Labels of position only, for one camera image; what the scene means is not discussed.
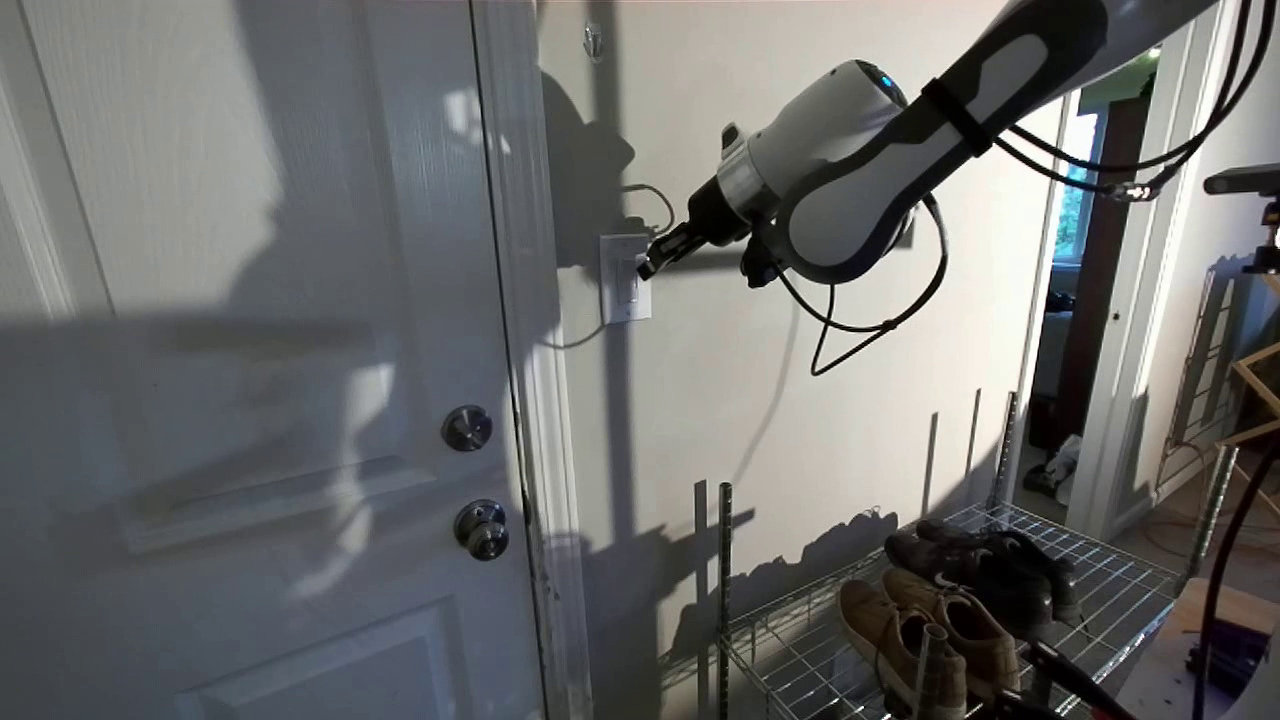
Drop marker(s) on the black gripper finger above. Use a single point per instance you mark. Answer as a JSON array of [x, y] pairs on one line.
[[674, 244]]

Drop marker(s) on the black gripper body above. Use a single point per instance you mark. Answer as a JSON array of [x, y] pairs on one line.
[[718, 222]]

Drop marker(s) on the silver deadbolt lock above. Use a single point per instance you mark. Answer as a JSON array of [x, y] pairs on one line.
[[466, 430]]

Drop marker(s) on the silver round door knob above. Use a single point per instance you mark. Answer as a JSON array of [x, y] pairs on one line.
[[482, 528]]

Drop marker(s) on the dark brown shoe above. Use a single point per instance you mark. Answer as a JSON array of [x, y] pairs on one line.
[[1004, 568]]

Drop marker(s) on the tan suede shoe right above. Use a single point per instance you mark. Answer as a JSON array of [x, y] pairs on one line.
[[990, 648]]

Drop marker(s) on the tan suede shoe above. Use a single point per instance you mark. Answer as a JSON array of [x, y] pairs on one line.
[[990, 648], [911, 652]]

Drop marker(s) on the tan suede shoe left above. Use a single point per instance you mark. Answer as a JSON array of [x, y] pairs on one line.
[[911, 652]]

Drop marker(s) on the white front door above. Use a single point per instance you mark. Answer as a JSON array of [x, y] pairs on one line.
[[251, 267]]

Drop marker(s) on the white light switch plate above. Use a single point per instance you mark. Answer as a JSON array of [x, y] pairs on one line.
[[627, 292]]

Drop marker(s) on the metal wire shoe rack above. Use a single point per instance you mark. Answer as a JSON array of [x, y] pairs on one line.
[[769, 641]]

